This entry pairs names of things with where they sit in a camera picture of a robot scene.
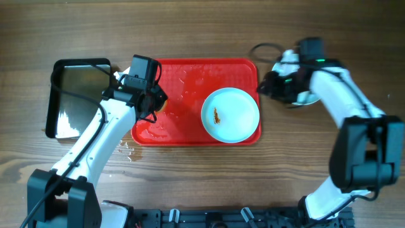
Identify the green orange sponge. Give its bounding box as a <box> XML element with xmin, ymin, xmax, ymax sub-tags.
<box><xmin>155</xmin><ymin>101</ymin><xmax>168</xmax><ymax>113</ymax></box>

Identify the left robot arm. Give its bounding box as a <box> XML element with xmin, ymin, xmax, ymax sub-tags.
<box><xmin>22</xmin><ymin>85</ymin><xmax>167</xmax><ymax>227</ymax></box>

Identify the white plate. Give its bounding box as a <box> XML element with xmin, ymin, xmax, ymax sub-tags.
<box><xmin>201</xmin><ymin>87</ymin><xmax>259</xmax><ymax>144</ymax></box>
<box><xmin>272</xmin><ymin>49</ymin><xmax>319</xmax><ymax>107</ymax></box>

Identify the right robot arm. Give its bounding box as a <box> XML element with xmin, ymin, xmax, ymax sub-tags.
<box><xmin>257</xmin><ymin>58</ymin><xmax>404</xmax><ymax>226</ymax></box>

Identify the red plastic tray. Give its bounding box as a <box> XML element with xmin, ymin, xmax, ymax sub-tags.
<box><xmin>131</xmin><ymin>58</ymin><xmax>259</xmax><ymax>146</ymax></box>

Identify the black metal water tray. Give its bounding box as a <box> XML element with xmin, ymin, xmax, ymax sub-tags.
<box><xmin>45</xmin><ymin>58</ymin><xmax>111</xmax><ymax>139</ymax></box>

